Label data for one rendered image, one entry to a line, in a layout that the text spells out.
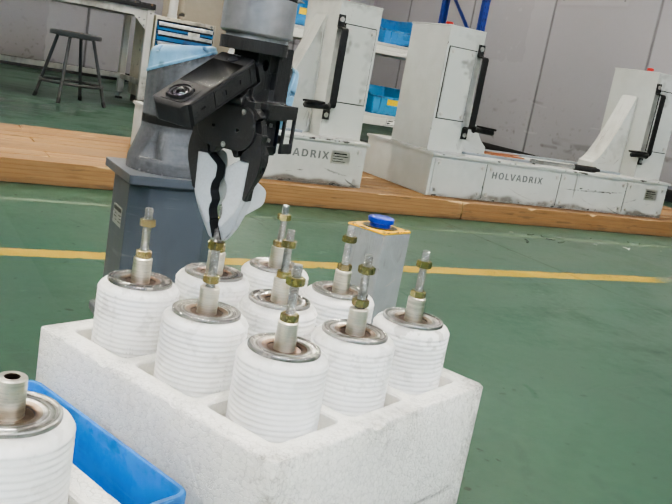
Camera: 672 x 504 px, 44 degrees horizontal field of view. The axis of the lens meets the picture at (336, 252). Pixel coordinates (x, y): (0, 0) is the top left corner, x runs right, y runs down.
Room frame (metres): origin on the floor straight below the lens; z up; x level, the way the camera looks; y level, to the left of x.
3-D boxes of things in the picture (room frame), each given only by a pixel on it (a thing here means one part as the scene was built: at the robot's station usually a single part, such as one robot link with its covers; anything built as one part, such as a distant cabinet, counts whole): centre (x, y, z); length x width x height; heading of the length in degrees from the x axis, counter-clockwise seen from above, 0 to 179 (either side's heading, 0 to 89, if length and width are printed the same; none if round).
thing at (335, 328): (0.89, -0.04, 0.25); 0.08 x 0.08 x 0.01
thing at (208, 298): (0.87, 0.13, 0.26); 0.02 x 0.02 x 0.03
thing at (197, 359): (0.87, 0.13, 0.16); 0.10 x 0.10 x 0.18
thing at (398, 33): (6.76, -0.11, 0.89); 0.50 x 0.38 x 0.21; 29
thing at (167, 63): (1.51, 0.33, 0.47); 0.13 x 0.12 x 0.14; 97
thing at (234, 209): (0.87, 0.10, 0.38); 0.06 x 0.03 x 0.09; 154
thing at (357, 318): (0.89, -0.04, 0.26); 0.02 x 0.02 x 0.03
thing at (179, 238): (1.51, 0.33, 0.15); 0.19 x 0.19 x 0.30; 30
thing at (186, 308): (0.87, 0.13, 0.25); 0.08 x 0.08 x 0.01
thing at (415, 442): (0.96, 0.06, 0.09); 0.39 x 0.39 x 0.18; 53
